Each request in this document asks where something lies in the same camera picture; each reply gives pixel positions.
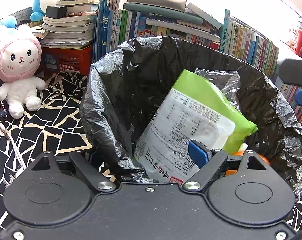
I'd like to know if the green white snack bag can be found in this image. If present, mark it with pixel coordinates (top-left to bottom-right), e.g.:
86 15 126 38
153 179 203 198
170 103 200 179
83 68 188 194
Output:
134 69 258 184

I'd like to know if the pink white bunny plush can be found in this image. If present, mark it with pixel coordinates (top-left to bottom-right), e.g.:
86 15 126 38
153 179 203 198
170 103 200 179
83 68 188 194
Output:
0 24 46 119

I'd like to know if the red basket on books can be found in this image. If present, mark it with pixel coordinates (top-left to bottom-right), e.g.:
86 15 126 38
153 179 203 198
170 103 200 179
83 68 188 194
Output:
288 29 302 58

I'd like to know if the row of upright books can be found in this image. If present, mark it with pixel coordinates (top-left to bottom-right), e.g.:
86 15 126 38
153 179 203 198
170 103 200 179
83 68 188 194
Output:
92 0 302 136

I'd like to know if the black trash bag bin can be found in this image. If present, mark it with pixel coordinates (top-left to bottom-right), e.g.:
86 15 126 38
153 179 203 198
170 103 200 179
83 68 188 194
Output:
80 36 302 198

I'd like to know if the red plastic crate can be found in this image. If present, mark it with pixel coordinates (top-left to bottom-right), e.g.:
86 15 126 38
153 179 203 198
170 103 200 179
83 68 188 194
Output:
40 46 93 75

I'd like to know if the small black box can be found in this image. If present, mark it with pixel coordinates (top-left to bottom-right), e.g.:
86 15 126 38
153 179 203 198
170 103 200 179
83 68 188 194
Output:
46 6 67 19

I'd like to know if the clear plastic bag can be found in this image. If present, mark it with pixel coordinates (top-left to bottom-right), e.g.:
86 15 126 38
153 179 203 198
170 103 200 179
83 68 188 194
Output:
195 68 240 112

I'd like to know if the white cable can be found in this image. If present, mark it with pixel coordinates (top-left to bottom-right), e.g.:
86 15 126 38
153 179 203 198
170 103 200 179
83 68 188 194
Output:
0 121 28 170

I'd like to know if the black white patterned cloth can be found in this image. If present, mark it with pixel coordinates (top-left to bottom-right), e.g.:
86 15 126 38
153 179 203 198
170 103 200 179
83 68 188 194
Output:
0 70 97 235

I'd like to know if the stack of paper books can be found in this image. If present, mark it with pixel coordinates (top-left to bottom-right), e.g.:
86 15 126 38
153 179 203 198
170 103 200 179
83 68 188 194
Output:
28 0 99 49

